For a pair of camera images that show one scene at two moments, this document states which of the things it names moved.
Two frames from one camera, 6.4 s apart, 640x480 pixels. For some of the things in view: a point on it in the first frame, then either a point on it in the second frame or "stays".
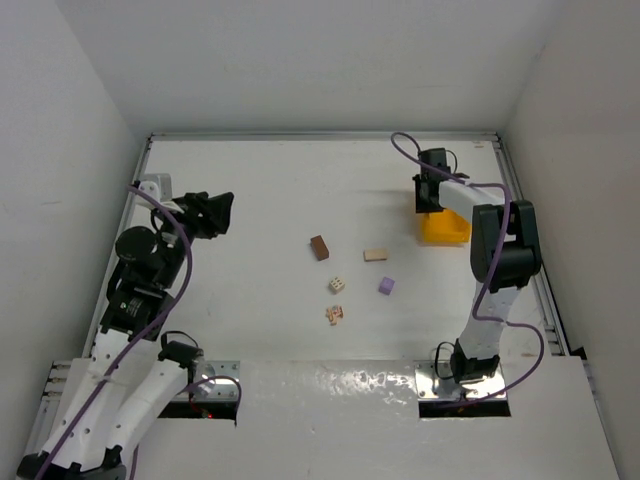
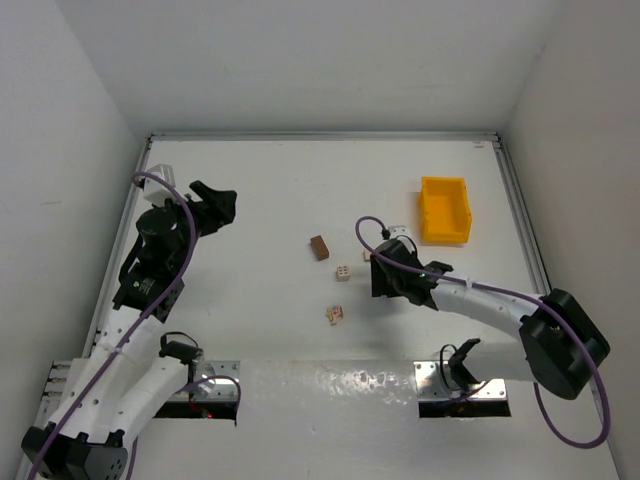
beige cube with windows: (336, 284) to (343, 272)
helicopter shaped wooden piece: (333, 313) stays
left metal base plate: (224, 389) stays
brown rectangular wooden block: (320, 249) stays
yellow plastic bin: (445, 227) stays
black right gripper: (427, 195) to (382, 273)
